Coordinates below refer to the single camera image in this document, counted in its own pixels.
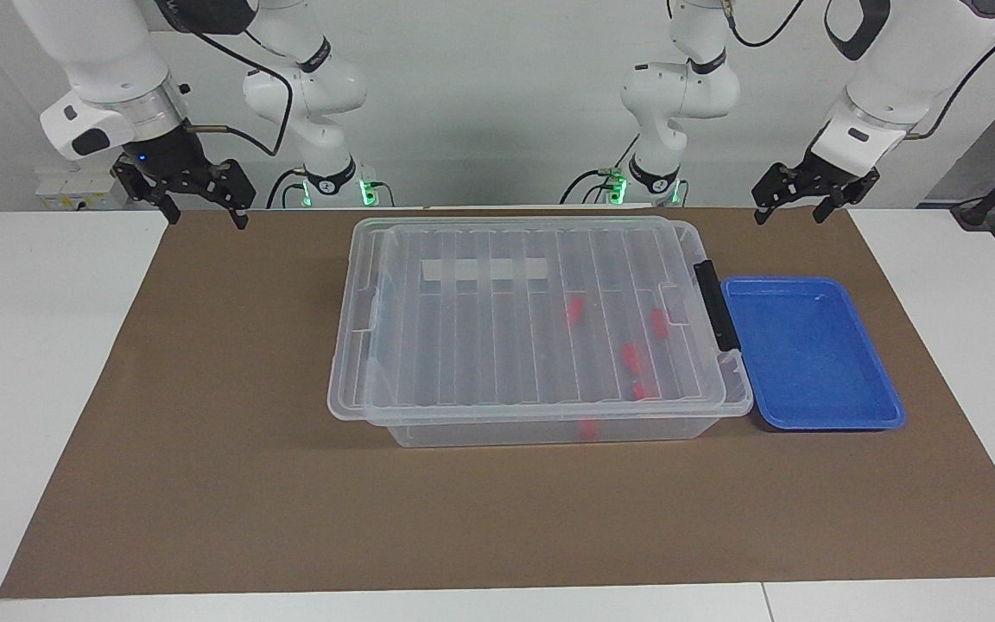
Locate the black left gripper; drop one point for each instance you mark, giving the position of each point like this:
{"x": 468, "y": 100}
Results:
{"x": 826, "y": 180}

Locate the red plastic block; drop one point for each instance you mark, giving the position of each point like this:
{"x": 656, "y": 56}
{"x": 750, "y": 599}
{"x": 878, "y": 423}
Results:
{"x": 575, "y": 309}
{"x": 638, "y": 391}
{"x": 631, "y": 356}
{"x": 659, "y": 321}
{"x": 586, "y": 429}

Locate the white power strip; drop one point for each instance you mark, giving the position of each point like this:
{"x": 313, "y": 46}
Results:
{"x": 74, "y": 192}

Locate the clear plastic storage box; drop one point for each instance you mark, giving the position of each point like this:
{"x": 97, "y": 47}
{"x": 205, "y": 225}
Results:
{"x": 480, "y": 432}

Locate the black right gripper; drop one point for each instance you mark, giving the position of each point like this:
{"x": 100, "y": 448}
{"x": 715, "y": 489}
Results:
{"x": 165, "y": 160}

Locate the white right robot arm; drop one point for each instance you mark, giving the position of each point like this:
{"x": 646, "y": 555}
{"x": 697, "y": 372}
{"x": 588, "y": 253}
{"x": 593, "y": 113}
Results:
{"x": 100, "y": 43}

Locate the green lit base connector box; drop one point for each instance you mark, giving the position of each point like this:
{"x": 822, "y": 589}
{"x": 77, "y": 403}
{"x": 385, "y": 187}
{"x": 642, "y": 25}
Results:
{"x": 370, "y": 188}
{"x": 614, "y": 186}

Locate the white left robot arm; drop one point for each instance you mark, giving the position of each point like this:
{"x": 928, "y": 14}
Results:
{"x": 903, "y": 69}

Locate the brown table mat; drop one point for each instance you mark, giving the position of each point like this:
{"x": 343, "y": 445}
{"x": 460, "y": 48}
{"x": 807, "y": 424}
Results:
{"x": 204, "y": 475}

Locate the white tape strip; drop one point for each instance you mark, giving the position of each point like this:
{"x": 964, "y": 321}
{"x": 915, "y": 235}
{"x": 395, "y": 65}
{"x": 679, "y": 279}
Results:
{"x": 463, "y": 270}

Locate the blue plastic tray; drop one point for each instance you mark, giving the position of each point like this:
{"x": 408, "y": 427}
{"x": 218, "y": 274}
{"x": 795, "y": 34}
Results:
{"x": 808, "y": 363}

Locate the clear ribbed plastic lid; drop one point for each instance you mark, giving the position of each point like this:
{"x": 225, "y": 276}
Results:
{"x": 463, "y": 345}

